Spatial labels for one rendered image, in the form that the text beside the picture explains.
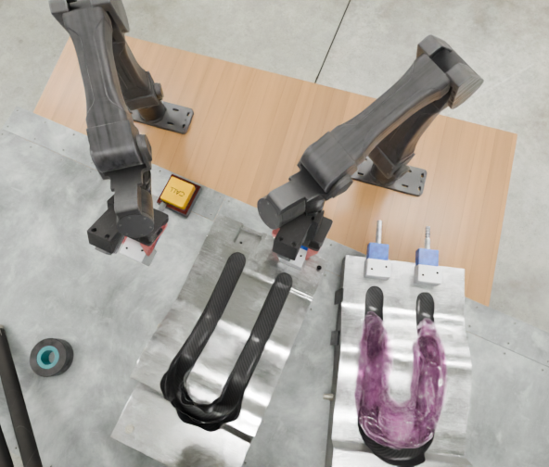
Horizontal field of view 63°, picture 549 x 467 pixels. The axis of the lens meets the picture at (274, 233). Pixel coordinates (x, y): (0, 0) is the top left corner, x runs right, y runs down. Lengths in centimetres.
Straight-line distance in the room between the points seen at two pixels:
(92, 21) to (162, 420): 73
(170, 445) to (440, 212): 78
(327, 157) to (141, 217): 30
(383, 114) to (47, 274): 83
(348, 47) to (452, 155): 123
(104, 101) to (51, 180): 51
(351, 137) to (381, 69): 159
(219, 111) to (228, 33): 119
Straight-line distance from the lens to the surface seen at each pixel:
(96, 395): 110
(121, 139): 73
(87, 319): 111
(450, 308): 104
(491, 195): 120
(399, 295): 101
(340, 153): 70
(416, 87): 72
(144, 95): 107
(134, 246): 93
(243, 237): 99
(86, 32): 79
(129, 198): 72
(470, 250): 114
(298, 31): 236
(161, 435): 100
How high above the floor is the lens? 182
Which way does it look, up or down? 75 degrees down
